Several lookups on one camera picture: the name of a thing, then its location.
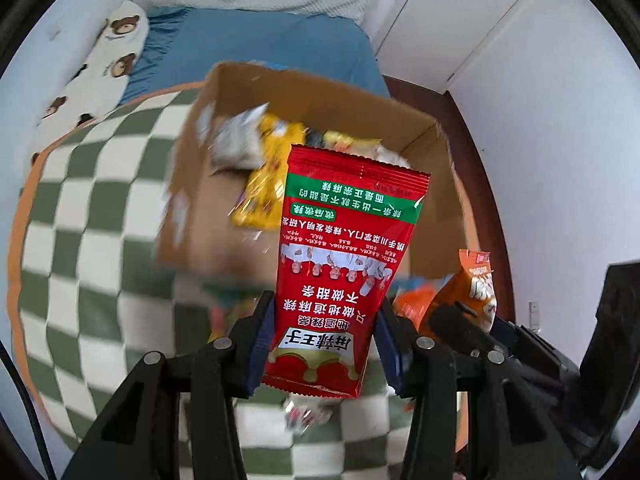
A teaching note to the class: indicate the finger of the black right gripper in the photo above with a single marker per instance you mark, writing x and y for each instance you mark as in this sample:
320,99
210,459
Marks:
455,331

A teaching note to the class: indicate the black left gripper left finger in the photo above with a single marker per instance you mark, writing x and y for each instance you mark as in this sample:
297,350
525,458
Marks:
136,434

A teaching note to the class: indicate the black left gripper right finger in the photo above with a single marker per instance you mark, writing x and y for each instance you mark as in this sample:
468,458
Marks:
510,435

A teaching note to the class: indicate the orange chips bag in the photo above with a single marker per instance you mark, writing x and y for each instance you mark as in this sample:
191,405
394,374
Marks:
471,286

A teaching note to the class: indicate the red spicy strip packet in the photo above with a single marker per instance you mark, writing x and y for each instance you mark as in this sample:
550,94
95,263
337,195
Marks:
345,269

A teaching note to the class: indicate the grey snack packet with barcode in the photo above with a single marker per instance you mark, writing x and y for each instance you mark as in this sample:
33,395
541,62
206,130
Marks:
238,142

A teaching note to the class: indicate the green white checkered blanket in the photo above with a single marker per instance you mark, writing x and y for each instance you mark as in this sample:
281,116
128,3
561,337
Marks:
122,238

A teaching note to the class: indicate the colourful gumball candy bag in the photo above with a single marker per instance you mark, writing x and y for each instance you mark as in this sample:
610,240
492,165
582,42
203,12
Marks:
304,412

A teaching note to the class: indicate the yellow snack bag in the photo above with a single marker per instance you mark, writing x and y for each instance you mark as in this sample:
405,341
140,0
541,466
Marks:
260,205

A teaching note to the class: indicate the cardboard milk carton box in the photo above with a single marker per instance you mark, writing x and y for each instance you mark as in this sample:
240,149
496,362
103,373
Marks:
197,234

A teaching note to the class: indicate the white door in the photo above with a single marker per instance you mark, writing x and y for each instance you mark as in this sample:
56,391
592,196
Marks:
430,40

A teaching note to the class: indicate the white bear print pillow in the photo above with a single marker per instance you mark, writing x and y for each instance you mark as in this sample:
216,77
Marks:
101,80

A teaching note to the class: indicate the blue bed sheet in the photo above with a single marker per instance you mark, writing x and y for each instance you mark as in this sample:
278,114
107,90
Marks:
183,44

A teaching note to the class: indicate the wall power socket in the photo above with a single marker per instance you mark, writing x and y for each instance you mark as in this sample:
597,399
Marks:
534,316

